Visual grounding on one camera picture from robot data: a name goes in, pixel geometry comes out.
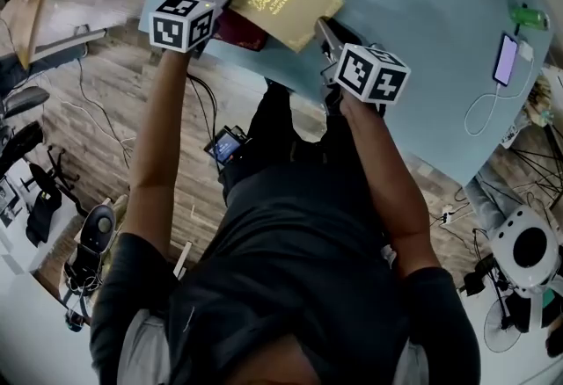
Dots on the smartphone with lit screen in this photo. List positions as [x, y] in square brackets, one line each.
[506, 60]

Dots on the white round fan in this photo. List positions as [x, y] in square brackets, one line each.
[525, 251]

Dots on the black camera device with screen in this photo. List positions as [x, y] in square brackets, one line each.
[225, 147]

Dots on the person's right forearm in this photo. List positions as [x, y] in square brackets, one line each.
[387, 181]

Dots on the black office chair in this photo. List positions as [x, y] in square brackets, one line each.
[24, 124]

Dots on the grey and black device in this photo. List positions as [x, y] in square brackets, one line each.
[97, 229]

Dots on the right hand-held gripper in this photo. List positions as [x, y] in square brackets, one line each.
[369, 73]

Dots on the white power strip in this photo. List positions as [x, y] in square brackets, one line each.
[448, 216]

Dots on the dark red book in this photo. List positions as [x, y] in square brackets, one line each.
[239, 32]

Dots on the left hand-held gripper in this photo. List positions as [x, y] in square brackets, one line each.
[182, 25]

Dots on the white charger block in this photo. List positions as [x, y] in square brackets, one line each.
[525, 50]

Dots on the person's left forearm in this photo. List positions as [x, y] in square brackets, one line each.
[158, 132]

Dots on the white pedestal fan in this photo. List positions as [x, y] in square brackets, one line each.
[505, 326]

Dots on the green plastic bottle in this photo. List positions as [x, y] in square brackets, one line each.
[529, 17]

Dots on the person's black clothed body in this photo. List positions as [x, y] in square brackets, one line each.
[286, 251]

